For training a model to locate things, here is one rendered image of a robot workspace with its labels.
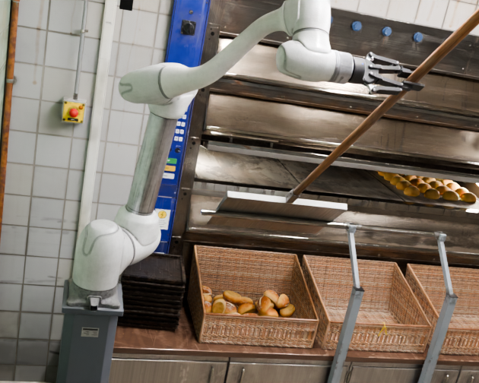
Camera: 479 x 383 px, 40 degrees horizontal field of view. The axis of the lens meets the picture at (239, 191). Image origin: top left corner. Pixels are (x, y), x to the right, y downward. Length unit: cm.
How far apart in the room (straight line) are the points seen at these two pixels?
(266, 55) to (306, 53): 132
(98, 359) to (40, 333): 111
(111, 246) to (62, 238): 103
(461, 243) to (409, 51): 115
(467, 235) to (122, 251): 220
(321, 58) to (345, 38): 142
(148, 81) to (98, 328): 88
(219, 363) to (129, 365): 40
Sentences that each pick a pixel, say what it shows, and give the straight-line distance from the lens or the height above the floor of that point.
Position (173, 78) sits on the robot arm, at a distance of 202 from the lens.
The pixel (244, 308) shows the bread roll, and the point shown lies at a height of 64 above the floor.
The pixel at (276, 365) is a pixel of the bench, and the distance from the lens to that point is 311.
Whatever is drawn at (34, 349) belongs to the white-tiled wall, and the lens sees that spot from 355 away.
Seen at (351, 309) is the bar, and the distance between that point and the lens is 300.
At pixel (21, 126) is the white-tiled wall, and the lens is 308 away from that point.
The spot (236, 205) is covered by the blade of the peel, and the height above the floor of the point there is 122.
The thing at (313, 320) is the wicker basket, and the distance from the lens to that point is 309.
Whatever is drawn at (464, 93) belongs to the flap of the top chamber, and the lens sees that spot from 358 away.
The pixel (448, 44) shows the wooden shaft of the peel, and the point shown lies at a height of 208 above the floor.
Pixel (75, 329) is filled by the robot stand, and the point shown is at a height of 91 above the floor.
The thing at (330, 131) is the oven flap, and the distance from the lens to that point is 329.
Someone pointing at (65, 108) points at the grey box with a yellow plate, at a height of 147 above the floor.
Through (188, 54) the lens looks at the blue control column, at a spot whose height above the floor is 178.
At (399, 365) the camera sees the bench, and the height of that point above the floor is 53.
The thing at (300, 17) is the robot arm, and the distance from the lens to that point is 188.
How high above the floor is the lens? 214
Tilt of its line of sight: 18 degrees down
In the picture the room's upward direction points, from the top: 11 degrees clockwise
